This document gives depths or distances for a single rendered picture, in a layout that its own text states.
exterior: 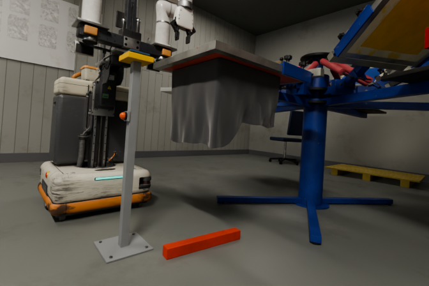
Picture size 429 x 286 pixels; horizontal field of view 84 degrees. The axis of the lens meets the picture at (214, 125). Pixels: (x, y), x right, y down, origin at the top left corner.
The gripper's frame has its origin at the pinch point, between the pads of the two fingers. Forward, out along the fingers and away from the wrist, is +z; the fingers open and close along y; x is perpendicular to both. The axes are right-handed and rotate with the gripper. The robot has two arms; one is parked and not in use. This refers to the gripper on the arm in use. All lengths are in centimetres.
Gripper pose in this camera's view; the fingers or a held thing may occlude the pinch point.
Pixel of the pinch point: (182, 38)
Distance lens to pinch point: 132.9
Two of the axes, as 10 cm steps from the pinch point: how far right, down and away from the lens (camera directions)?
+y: -7.6, -0.6, -6.4
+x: 6.4, 0.4, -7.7
